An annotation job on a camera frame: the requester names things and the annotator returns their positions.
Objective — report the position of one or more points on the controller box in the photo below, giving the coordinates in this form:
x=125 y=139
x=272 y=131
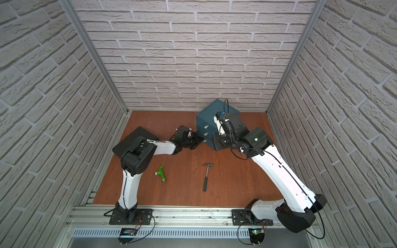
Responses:
x=256 y=236
x=127 y=235

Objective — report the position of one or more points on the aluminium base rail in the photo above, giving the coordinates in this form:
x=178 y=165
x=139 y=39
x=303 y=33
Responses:
x=92 y=221

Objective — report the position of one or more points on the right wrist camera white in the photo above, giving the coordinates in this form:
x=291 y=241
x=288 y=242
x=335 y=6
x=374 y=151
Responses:
x=219 y=120

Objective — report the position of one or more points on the teal drawer cabinet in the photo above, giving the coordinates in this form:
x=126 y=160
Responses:
x=205 y=119

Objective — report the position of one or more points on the left corner aluminium post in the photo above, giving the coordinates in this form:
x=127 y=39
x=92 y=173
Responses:
x=83 y=33

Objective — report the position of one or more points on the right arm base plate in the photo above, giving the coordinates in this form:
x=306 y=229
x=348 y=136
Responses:
x=241 y=216

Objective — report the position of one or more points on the right controller box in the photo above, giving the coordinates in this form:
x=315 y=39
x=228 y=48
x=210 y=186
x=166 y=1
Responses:
x=256 y=236

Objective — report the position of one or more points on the left controller box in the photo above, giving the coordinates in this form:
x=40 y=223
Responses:
x=127 y=235

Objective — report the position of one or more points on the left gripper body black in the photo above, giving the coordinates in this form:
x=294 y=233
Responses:
x=193 y=141

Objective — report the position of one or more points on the black tool case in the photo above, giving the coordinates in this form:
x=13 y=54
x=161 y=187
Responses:
x=133 y=139

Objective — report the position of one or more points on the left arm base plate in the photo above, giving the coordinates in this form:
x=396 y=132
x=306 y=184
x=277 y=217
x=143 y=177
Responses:
x=144 y=215

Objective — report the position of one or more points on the teal bottom drawer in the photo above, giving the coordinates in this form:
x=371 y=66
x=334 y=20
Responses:
x=206 y=140

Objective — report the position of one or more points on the steel claw hammer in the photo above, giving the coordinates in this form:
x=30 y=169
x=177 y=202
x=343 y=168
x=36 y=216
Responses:
x=208 y=166

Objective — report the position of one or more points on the corner aluminium post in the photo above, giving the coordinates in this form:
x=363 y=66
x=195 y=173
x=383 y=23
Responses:
x=83 y=33
x=313 y=18

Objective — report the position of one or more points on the green toy drill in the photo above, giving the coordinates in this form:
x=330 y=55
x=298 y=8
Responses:
x=160 y=172

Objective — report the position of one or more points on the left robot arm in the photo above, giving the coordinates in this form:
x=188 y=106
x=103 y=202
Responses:
x=136 y=152

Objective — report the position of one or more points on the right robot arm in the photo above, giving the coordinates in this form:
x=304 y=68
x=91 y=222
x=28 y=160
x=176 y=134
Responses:
x=298 y=206

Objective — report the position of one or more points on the right corner aluminium post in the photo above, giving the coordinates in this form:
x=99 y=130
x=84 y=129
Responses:
x=313 y=18

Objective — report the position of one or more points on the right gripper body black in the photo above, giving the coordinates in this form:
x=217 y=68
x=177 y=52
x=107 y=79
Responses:
x=222 y=142

